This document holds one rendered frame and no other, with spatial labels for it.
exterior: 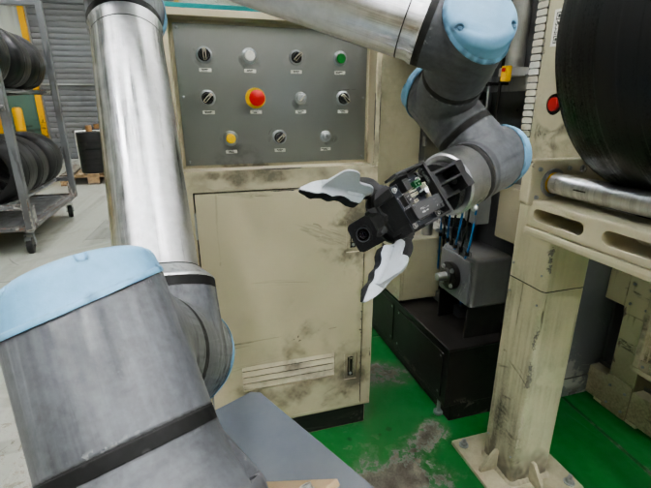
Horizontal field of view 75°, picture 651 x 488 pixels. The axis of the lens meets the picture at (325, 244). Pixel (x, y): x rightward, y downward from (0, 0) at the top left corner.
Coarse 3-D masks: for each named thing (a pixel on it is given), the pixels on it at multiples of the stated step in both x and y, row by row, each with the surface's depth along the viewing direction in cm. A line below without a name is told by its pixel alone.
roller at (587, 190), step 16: (560, 176) 88; (576, 176) 85; (560, 192) 87; (576, 192) 83; (592, 192) 80; (608, 192) 77; (624, 192) 74; (640, 192) 72; (624, 208) 75; (640, 208) 72
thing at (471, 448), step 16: (464, 448) 136; (480, 448) 136; (480, 464) 130; (560, 464) 130; (480, 480) 125; (496, 480) 125; (528, 480) 124; (544, 480) 125; (560, 480) 125; (576, 480) 125
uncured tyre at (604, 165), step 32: (576, 0) 65; (608, 0) 60; (640, 0) 56; (576, 32) 66; (608, 32) 61; (640, 32) 57; (576, 64) 67; (608, 64) 62; (640, 64) 58; (576, 96) 69; (608, 96) 64; (640, 96) 59; (576, 128) 73; (608, 128) 67; (640, 128) 62; (608, 160) 72; (640, 160) 66
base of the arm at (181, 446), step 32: (192, 416) 36; (128, 448) 32; (160, 448) 33; (192, 448) 34; (224, 448) 36; (64, 480) 31; (96, 480) 31; (128, 480) 31; (160, 480) 31; (192, 480) 32; (224, 480) 34; (256, 480) 36
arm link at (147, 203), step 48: (96, 0) 66; (144, 0) 68; (96, 48) 64; (144, 48) 65; (96, 96) 64; (144, 96) 62; (144, 144) 60; (144, 192) 58; (144, 240) 56; (192, 240) 61; (192, 288) 55
